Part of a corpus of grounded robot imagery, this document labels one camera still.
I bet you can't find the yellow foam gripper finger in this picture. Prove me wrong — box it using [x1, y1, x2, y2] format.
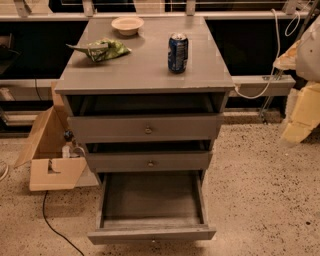
[281, 81, 320, 143]

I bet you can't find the blue pepsi can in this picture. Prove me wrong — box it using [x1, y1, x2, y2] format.
[168, 33, 189, 74]

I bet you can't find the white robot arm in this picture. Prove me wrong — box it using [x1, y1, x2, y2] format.
[276, 22, 320, 143]

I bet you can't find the grey top drawer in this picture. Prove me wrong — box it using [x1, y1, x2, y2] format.
[68, 93, 222, 143]

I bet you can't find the grey drawer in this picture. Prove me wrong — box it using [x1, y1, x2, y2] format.
[88, 171, 216, 245]
[86, 140, 212, 173]
[68, 93, 222, 143]

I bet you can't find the grey middle drawer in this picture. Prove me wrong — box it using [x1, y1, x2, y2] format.
[86, 140, 212, 173]

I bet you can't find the grey bottom drawer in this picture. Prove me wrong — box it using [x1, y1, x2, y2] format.
[88, 171, 216, 245]

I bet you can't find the white ceramic bowl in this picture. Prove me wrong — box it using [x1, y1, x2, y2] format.
[111, 17, 144, 36]

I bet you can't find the green chip bag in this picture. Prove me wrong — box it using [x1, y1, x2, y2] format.
[68, 38, 131, 62]

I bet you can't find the white bottle in box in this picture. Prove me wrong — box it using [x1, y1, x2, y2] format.
[62, 145, 71, 158]

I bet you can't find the open cardboard box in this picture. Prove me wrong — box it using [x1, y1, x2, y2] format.
[14, 82, 99, 191]

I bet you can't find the white hanging cable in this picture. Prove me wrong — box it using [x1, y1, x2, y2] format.
[234, 8, 302, 100]

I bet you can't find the black floor cable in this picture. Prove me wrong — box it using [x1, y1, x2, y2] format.
[41, 190, 86, 256]

